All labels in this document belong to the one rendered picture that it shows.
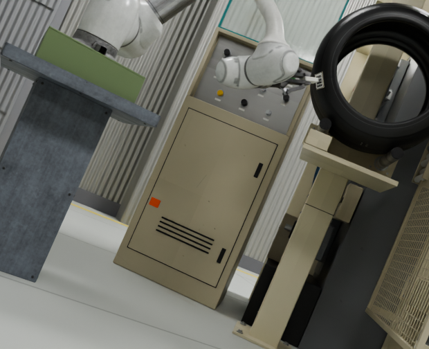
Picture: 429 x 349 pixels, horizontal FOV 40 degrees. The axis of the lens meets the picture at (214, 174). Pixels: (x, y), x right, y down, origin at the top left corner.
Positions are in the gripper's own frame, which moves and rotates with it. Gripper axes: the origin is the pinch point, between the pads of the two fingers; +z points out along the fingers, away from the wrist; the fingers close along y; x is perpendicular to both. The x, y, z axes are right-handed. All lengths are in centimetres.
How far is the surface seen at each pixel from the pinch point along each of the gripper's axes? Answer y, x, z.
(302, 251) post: 63, -36, 21
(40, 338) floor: 73, 2, -108
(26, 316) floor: 68, -11, -106
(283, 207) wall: 33, -265, 230
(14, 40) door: -116, -294, -6
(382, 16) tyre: -20.5, 18.9, 22.8
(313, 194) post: 40, -31, 26
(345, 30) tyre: -17.1, 9.3, 12.9
